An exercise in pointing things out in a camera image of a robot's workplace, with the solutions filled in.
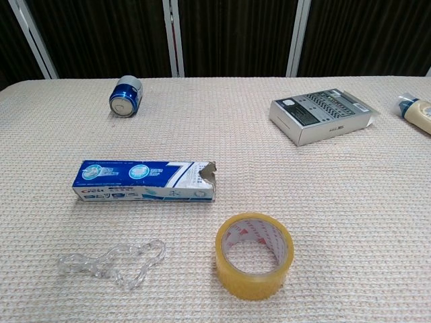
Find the silver printed cardboard box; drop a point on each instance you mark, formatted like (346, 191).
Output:
(313, 114)

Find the blue silver metal can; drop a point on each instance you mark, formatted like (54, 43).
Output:
(125, 97)

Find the white partition post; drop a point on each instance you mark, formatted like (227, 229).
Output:
(32, 33)
(175, 50)
(298, 33)

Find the yellowish clear tape roll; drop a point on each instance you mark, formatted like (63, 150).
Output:
(252, 286)

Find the beige woven tablecloth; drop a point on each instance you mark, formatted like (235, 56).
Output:
(269, 188)

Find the blue white toothpaste box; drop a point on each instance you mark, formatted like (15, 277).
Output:
(134, 181)

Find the beige bottle with blue cap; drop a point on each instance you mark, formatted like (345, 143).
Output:
(419, 112)

